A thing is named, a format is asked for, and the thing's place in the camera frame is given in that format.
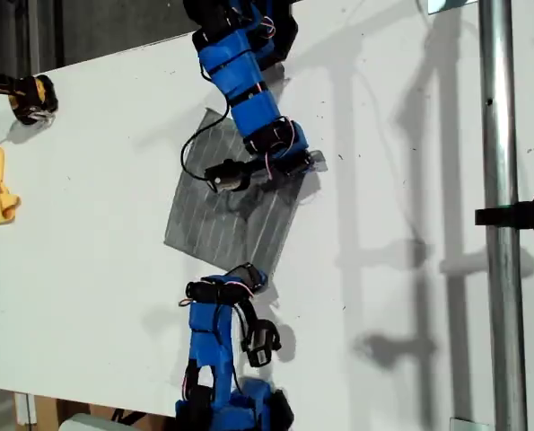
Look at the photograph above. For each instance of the grey striped towel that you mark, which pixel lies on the grey striped towel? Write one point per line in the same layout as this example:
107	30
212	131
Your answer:
212	224

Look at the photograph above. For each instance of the white plastic object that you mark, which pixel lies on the white plastic object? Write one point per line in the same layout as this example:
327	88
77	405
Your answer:
87	424

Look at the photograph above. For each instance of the brown cardboard box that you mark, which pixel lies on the brown cardboard box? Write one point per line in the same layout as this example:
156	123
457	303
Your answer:
46	413

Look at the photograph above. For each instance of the white table leg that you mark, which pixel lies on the white table leg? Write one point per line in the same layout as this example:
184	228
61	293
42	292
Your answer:
24	408

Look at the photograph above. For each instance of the black clamp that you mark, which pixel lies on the black clamp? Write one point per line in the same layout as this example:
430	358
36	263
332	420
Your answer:
527	213

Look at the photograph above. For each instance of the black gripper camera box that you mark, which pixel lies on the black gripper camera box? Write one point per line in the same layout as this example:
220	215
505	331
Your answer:
226	176
259	343

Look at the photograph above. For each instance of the steel post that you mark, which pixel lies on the steel post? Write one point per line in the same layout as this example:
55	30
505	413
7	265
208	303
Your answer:
500	134

